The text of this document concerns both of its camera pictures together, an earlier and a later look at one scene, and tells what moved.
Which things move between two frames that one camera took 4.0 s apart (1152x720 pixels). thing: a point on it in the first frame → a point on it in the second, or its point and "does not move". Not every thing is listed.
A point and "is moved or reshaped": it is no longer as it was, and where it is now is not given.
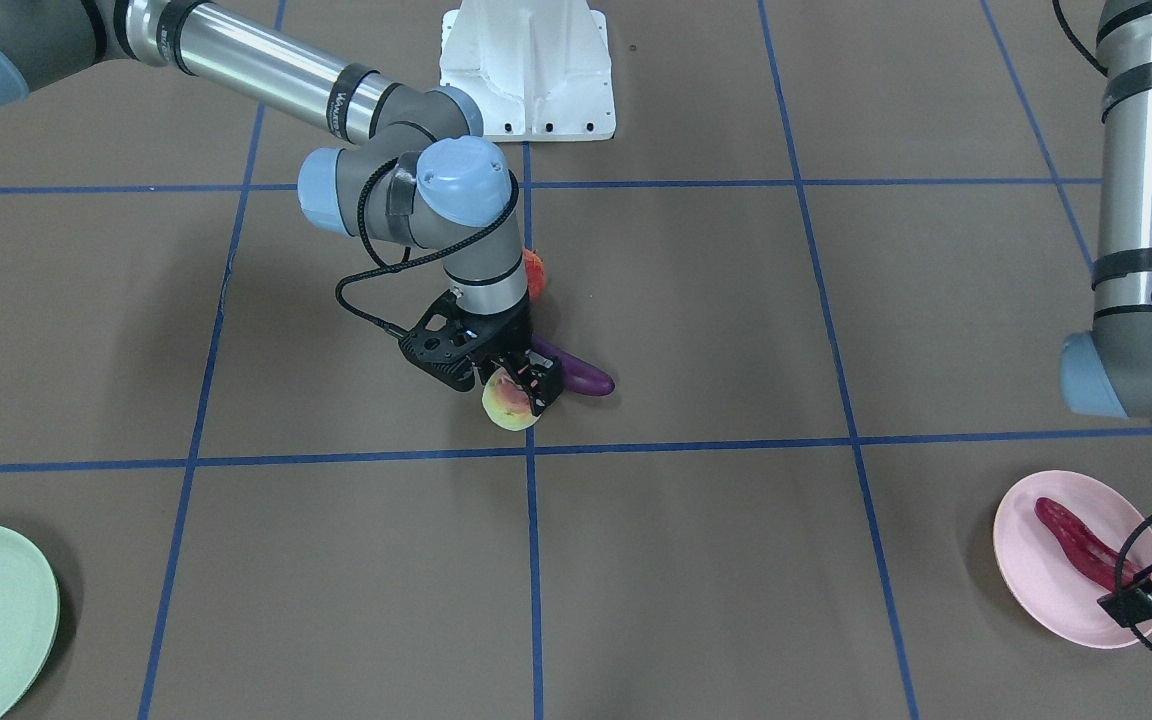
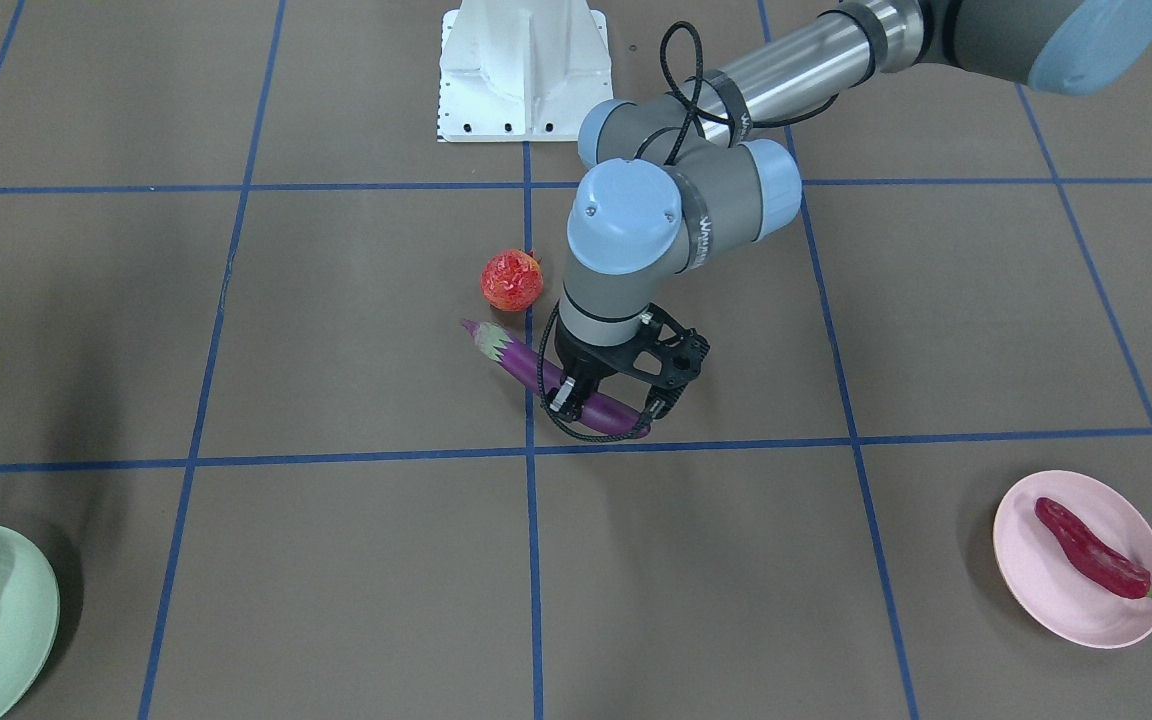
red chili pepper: x=1093 y=558 does not move
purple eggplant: x=577 y=375 is moved or reshaped
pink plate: x=1049 y=589 does not move
